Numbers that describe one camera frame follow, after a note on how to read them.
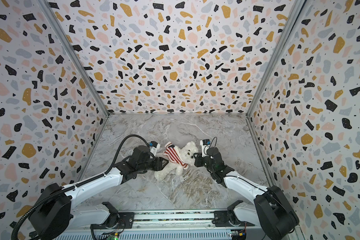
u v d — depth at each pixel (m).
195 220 0.75
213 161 0.66
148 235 0.70
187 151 0.84
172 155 0.86
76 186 0.45
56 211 0.40
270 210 0.42
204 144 0.76
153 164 0.73
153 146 0.75
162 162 0.75
